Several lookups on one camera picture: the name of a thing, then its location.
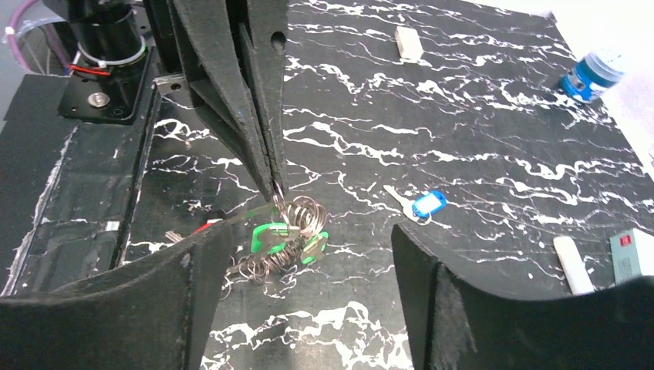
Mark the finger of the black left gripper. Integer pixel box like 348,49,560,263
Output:
168,1,273,200
241,0,288,196

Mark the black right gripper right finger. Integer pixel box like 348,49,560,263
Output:
391,224,653,369

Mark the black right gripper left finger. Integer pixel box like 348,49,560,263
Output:
1,221,234,369

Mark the key with green tag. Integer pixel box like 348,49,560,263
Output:
250,223,300,254
300,231,329,264

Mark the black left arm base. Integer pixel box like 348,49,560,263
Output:
58,47,157,125

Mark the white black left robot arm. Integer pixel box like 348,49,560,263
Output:
47,1,288,200

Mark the key with blue tag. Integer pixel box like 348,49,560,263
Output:
383,184,447,226

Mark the white orange marker pen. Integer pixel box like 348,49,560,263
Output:
553,236,595,295

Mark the small white eraser block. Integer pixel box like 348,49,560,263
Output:
394,26,423,63

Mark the white green small box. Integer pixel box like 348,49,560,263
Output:
609,228,653,284

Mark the blue jar with white lid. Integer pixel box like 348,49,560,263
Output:
559,48,627,104

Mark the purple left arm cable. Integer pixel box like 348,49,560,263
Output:
5,0,72,72

